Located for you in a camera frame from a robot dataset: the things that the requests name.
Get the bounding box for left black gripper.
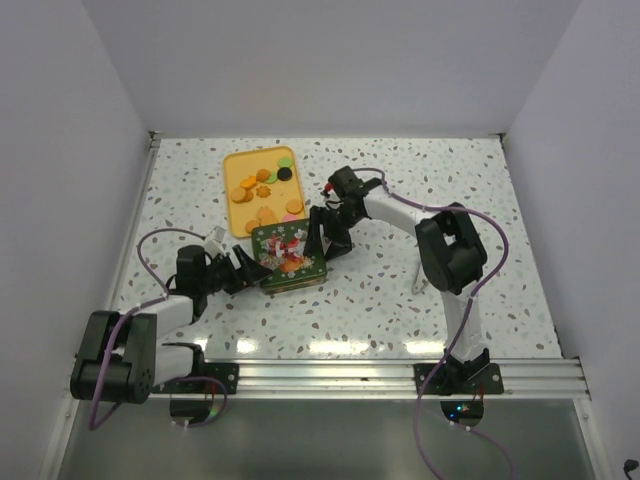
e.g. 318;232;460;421
199;245;271;295

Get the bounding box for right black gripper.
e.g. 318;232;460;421
304;205;363;263

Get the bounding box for green gold cookie tin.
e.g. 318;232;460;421
260;269;327;295

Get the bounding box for gold tin lid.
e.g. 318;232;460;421
251;219;327;272

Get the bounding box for black sandwich cookie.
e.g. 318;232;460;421
276;167;293;181

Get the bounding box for yellow plastic tray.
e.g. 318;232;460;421
223;146;307;238

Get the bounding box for metal tongs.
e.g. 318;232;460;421
411;244;429;295

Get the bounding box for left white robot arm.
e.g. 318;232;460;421
70;245;272;404

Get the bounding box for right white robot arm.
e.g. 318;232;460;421
304;188;490;393

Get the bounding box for orange round cookie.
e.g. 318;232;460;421
286;198;304;214

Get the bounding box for green round cookie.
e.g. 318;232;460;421
278;156;293;168

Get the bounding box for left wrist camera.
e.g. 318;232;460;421
203;226;226;258

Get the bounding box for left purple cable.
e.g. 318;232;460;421
87;227;228;432

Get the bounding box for purple cable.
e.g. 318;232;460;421
359;167;517;480
87;227;228;432

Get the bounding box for aluminium rail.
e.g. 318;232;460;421
69;356;591;401

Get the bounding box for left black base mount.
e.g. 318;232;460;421
151;363;240;395

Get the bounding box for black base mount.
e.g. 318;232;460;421
424;363;505;396
151;363;240;395

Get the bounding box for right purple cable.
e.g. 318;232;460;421
359;167;517;480

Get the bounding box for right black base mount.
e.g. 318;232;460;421
424;363;505;396

